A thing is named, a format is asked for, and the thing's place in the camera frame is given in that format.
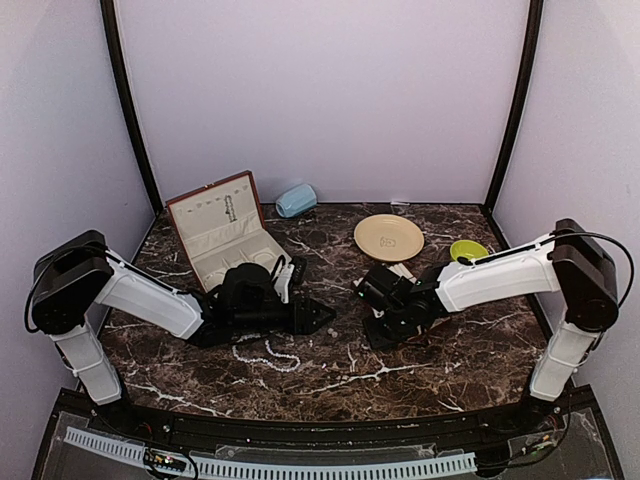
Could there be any white slotted cable duct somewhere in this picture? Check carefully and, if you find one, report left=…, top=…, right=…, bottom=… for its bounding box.
left=63, top=427, right=477, bottom=479

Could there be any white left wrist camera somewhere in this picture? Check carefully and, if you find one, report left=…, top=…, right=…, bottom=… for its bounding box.
left=273, top=256, right=308, bottom=304

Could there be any white pearl necklace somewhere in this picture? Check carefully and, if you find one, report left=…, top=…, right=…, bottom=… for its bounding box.
left=231, top=333, right=302, bottom=373

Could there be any green small bowl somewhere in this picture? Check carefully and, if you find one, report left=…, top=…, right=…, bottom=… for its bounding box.
left=449, top=240, right=489, bottom=265

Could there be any cream ceramic plate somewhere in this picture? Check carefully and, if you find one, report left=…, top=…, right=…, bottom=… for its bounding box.
left=353, top=214, right=425, bottom=263

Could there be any red wooden jewelry box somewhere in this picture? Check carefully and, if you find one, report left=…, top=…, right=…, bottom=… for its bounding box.
left=167, top=171, right=291, bottom=292

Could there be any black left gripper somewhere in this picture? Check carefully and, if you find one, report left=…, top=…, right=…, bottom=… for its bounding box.
left=233, top=297, right=337, bottom=337

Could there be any red earring tray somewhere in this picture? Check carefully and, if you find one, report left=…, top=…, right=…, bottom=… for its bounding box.
left=387, top=263, right=451, bottom=346

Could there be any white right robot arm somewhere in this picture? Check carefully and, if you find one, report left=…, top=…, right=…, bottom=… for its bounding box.
left=355, top=218, right=629, bottom=434

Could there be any light blue cup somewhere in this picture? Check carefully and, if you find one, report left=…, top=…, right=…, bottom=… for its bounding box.
left=275, top=184, right=317, bottom=218

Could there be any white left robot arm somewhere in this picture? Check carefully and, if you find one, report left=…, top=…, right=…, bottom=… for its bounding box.
left=24, top=230, right=336, bottom=436

